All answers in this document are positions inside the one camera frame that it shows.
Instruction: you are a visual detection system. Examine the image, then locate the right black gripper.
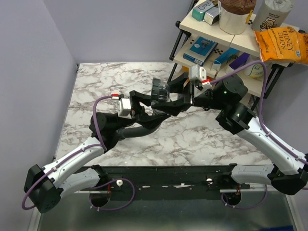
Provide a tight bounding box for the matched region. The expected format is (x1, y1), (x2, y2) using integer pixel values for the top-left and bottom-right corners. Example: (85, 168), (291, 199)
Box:
(151, 71), (225, 117)

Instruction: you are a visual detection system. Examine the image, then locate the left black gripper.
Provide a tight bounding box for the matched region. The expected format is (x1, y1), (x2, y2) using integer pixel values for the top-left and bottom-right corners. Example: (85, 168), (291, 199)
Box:
(112, 90), (169, 132)

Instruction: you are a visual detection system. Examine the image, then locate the clear plastic pipe fitting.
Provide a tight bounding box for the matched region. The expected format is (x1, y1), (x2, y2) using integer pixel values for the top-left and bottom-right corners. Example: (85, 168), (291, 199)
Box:
(151, 78), (170, 115)

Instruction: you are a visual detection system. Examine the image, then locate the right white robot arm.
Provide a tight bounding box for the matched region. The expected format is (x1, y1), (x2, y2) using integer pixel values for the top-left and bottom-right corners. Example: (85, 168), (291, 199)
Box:
(151, 76), (308, 195)

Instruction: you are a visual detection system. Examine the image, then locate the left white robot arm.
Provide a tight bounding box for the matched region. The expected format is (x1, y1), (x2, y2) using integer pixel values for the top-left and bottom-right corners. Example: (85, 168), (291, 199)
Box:
(22, 90), (170, 214)

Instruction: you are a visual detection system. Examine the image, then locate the blue product box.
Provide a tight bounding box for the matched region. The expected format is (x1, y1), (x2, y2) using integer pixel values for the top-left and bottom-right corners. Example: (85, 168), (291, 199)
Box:
(183, 37), (218, 66)

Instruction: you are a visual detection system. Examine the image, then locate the cream tiered shelf rack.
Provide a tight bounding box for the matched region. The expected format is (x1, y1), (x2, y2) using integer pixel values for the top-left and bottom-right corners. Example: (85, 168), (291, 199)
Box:
(167, 0), (303, 120)

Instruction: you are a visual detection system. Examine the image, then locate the blue white carton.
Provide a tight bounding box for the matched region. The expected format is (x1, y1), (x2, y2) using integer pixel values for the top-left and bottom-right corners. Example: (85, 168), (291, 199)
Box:
(211, 48), (239, 72)

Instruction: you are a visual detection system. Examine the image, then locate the purple white carton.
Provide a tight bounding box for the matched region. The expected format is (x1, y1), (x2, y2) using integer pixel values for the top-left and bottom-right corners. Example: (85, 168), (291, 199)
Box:
(226, 52), (250, 74)

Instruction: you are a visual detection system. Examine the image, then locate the white round container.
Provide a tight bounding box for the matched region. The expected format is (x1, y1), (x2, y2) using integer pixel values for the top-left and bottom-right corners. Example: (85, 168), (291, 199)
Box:
(243, 55), (264, 80)

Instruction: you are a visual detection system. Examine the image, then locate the teal green box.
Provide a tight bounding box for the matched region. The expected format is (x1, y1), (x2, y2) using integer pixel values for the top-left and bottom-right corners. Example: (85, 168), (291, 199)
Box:
(192, 0), (214, 21)

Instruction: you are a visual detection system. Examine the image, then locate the silver small box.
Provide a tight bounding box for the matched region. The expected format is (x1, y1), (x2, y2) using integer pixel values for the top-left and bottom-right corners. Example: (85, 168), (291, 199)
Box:
(204, 7), (219, 25)

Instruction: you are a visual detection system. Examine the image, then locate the white tub brown lid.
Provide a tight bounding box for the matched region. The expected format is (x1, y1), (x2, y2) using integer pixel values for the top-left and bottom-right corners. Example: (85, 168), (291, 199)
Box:
(218, 0), (256, 35)

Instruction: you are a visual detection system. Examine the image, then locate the orange honey dijon chip bag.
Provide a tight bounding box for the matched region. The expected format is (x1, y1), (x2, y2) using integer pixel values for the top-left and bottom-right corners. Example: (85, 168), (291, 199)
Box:
(255, 26), (308, 64)

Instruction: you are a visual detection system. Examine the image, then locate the grey cylindrical canister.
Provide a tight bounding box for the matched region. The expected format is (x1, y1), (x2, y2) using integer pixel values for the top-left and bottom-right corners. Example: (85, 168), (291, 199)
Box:
(252, 0), (295, 31)

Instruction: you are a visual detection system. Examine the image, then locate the aluminium frame rail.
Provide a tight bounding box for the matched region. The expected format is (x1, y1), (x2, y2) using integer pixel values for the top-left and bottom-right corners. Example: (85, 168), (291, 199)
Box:
(38, 171), (295, 193)

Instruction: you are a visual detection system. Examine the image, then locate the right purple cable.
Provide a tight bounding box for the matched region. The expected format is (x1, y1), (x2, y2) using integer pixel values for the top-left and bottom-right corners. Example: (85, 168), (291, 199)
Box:
(209, 60), (308, 209)

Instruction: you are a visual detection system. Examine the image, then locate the purple cable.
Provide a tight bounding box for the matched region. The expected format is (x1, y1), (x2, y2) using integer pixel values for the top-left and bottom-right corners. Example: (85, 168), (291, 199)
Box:
(21, 95), (135, 211)
(209, 60), (308, 209)

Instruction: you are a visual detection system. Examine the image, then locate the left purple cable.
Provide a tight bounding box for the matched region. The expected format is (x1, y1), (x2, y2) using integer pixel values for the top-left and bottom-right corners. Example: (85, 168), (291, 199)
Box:
(21, 95), (135, 211)

